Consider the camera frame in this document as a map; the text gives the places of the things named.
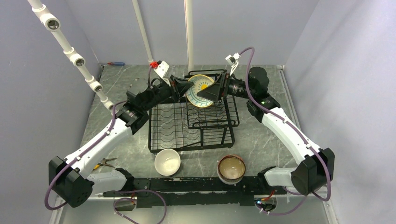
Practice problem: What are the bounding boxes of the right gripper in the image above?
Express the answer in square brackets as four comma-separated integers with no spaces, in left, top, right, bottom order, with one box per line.
[197,70,254,102]

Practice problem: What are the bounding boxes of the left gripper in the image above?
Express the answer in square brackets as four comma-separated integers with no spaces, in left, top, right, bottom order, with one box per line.
[141,74,193,112]

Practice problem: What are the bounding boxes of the blue yellow patterned bowl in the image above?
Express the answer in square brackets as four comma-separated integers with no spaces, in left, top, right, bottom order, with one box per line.
[185,74,214,108]

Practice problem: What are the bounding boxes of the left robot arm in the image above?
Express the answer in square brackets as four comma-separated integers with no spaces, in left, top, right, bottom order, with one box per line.
[44,76,194,210]

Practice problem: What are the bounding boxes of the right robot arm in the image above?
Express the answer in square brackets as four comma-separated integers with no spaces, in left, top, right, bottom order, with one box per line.
[197,67,335,201]

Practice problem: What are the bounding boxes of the red blue screwdriver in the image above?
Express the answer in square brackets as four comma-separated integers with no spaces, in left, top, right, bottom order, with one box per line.
[107,62,125,66]

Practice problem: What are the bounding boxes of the brown glazed bowl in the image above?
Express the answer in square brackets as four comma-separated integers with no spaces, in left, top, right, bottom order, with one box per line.
[217,154,246,185]

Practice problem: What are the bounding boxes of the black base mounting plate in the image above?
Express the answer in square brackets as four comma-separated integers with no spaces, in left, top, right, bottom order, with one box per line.
[102,176,286,208]

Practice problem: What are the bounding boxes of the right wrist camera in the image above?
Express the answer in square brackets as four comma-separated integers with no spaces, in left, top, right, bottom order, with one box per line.
[225,53,240,75]

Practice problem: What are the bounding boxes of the black wire dish rack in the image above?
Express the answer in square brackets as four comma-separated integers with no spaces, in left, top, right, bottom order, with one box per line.
[148,69,240,154]

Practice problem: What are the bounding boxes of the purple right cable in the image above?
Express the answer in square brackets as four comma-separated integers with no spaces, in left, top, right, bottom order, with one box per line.
[238,47,332,217]

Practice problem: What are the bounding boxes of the yellow handled pliers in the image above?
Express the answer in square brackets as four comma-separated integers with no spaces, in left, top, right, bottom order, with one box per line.
[92,158,117,171]

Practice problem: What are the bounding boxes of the white PVC pipe frame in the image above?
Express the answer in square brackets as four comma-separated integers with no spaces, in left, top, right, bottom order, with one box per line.
[27,0,195,115]

